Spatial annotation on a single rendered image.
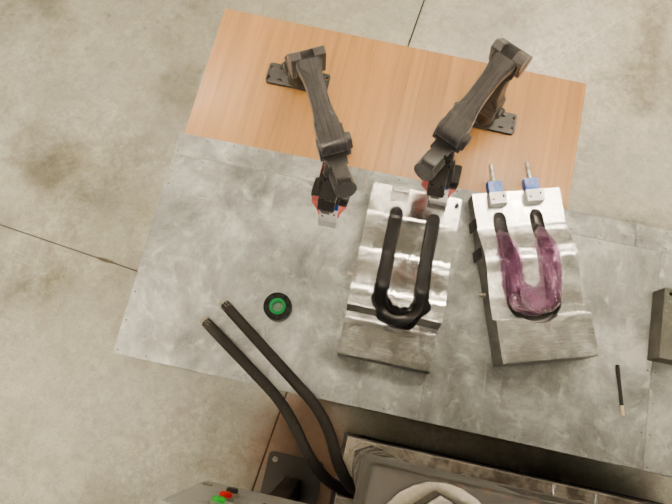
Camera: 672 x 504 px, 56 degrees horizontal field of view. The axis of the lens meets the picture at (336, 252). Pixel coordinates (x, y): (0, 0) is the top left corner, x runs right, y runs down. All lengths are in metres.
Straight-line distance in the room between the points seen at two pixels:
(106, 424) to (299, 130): 1.44
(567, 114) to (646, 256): 0.50
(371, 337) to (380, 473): 1.18
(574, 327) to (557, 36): 1.80
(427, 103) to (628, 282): 0.81
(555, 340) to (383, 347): 0.46
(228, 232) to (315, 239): 0.26
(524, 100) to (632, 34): 1.37
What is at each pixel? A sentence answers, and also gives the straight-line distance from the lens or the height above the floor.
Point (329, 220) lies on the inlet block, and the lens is 1.74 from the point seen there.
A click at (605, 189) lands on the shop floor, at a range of 3.04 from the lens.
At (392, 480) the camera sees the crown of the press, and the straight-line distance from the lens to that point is 0.62.
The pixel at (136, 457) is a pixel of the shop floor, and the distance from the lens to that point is 2.74.
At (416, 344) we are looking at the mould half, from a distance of 1.78.
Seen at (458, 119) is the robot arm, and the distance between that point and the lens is 1.61.
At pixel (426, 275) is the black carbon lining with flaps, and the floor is 0.89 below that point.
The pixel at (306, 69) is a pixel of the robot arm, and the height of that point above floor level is 1.22.
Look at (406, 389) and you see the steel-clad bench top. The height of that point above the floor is 0.80.
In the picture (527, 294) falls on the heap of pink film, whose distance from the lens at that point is 1.84.
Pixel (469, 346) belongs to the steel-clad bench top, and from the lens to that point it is 1.87.
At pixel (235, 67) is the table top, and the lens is 2.15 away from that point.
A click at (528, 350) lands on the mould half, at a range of 1.79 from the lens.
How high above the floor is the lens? 2.62
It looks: 75 degrees down
